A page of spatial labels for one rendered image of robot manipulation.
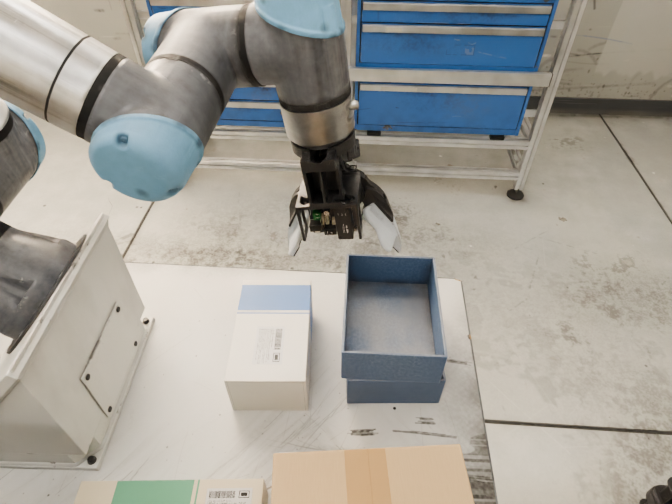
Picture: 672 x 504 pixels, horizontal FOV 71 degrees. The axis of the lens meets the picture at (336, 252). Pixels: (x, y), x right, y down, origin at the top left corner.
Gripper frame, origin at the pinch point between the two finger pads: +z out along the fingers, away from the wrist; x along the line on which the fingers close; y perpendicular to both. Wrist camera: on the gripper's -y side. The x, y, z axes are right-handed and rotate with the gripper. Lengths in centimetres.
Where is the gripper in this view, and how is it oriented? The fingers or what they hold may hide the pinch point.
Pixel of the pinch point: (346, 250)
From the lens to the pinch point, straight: 67.0
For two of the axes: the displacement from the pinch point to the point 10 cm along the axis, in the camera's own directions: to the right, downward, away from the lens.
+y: -0.9, 7.0, -7.1
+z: 1.4, 7.1, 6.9
